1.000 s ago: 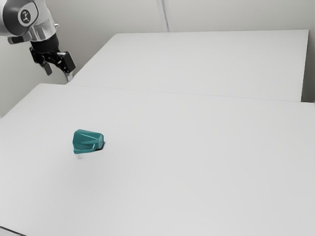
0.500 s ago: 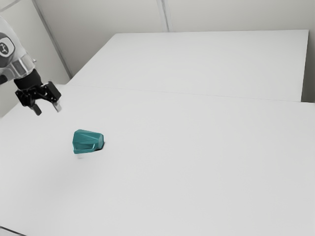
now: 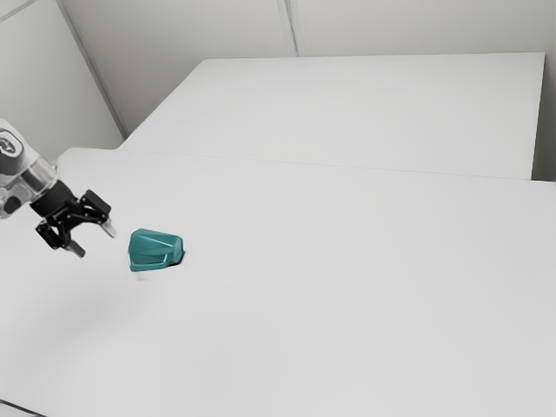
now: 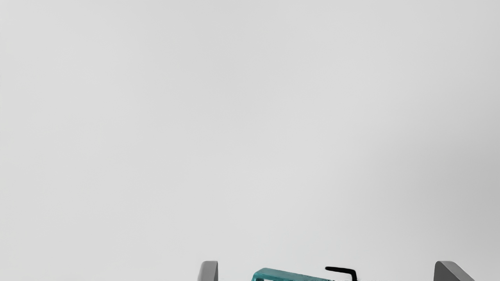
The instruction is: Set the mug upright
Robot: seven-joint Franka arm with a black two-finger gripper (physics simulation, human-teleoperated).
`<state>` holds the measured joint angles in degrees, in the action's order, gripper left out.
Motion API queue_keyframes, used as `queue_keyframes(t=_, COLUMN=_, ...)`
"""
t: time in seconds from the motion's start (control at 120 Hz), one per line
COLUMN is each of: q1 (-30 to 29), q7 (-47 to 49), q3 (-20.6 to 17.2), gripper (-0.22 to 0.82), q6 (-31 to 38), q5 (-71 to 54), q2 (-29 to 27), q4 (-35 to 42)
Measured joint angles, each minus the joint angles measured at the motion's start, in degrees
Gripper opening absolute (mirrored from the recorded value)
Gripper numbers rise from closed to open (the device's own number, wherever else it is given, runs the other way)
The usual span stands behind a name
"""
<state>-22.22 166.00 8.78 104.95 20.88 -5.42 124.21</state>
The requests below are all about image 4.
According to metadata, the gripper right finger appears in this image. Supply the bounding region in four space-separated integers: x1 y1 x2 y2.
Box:
434 261 476 281

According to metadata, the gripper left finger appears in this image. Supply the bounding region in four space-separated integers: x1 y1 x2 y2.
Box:
197 261 219 281

